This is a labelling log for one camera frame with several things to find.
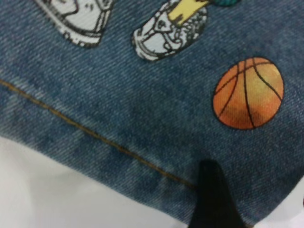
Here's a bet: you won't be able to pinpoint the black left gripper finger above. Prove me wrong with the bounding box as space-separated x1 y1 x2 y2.
189 160 247 228

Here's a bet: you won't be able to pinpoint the blue denim shorts with print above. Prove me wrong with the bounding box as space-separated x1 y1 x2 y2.
0 0 304 228

